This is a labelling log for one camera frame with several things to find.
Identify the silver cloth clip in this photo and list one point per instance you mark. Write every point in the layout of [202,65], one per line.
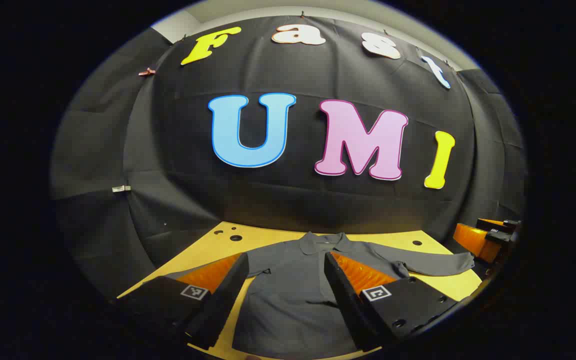
[121,188]

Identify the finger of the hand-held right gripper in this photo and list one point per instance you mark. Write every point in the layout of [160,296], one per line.
[473,241]
[503,231]

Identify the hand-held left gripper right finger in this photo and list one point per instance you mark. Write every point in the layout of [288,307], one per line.
[343,295]

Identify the copper cloth clip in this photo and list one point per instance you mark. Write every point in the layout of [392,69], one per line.
[146,72]

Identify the grey long-sleeved shirt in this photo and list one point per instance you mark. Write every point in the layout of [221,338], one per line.
[288,290]

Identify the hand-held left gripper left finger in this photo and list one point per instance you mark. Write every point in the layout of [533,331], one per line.
[228,290]

